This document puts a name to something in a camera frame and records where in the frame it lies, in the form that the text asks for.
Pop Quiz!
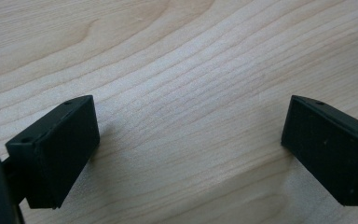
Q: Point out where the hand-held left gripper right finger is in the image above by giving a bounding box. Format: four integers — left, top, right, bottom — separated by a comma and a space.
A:
281, 94, 358, 207

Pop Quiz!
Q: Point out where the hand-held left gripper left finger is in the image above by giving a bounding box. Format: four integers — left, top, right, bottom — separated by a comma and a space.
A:
5, 94, 101, 210

